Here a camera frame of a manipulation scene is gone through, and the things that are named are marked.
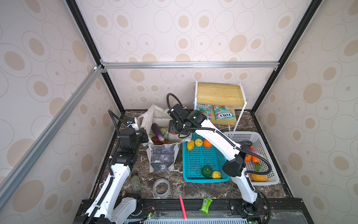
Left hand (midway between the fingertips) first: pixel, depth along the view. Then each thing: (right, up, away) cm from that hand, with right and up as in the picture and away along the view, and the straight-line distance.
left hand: (146, 126), depth 77 cm
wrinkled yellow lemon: (+25, -13, +18) cm, 34 cm away
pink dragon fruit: (+3, -10, +12) cm, 16 cm away
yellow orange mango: (+64, -30, +2) cm, 70 cm away
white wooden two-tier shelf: (+41, +20, +9) cm, 46 cm away
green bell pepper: (+34, -27, +5) cm, 44 cm away
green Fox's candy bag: (+47, +9, +18) cm, 51 cm away
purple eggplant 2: (+67, -16, +17) cm, 71 cm away
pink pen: (+20, -43, -4) cm, 48 cm away
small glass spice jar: (-7, -32, +3) cm, 33 cm away
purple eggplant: (+3, -3, +16) cm, 16 cm away
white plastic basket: (+65, -24, +12) cm, 71 cm away
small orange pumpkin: (+61, -21, +11) cm, 66 cm away
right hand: (+14, -2, +2) cm, 14 cm away
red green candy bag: (+36, +11, +18) cm, 41 cm away
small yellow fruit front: (+39, -28, +3) cm, 48 cm away
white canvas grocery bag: (+10, -10, -9) cm, 17 cm away
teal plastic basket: (+33, -24, +13) cm, 43 cm away
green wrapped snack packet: (+32, -42, -4) cm, 53 cm away
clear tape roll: (+9, -38, -1) cm, 39 cm away
